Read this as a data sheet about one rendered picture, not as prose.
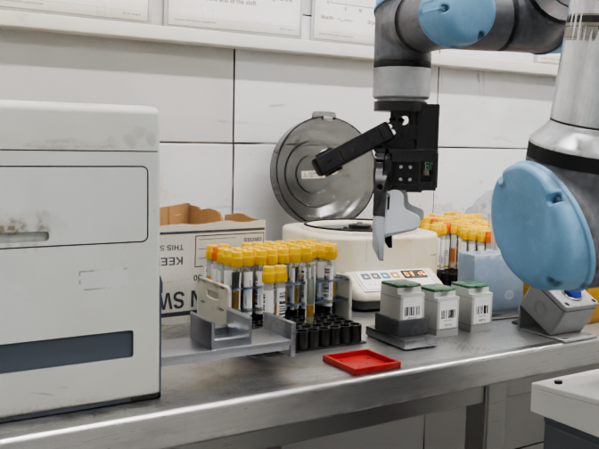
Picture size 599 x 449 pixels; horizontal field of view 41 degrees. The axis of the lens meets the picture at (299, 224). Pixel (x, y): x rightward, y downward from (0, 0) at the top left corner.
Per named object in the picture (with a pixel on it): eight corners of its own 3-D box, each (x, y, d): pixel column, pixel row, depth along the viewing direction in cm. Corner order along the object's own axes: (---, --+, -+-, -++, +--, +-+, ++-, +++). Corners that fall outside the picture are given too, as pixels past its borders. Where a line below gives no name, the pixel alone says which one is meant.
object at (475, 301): (471, 333, 114) (472, 287, 113) (447, 326, 118) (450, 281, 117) (491, 330, 116) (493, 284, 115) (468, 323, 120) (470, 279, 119)
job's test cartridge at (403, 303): (399, 336, 105) (401, 289, 105) (378, 328, 110) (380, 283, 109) (423, 333, 107) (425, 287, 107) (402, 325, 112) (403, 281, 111)
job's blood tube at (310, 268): (307, 339, 107) (309, 265, 106) (302, 337, 108) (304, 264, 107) (315, 338, 107) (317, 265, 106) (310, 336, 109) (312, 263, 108)
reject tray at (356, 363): (355, 376, 92) (355, 369, 92) (322, 361, 98) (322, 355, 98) (400, 368, 96) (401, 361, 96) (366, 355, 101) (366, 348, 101)
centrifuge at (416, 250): (337, 314, 124) (339, 236, 123) (269, 281, 151) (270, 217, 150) (466, 306, 133) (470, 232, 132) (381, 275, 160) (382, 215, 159)
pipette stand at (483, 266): (478, 322, 121) (481, 257, 120) (449, 313, 127) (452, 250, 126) (529, 316, 126) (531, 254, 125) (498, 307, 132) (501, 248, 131)
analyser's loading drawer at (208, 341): (124, 381, 82) (124, 331, 81) (103, 365, 87) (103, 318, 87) (295, 356, 92) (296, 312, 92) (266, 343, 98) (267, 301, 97)
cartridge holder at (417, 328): (405, 351, 103) (406, 323, 103) (365, 335, 111) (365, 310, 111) (437, 346, 106) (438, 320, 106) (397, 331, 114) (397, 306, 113)
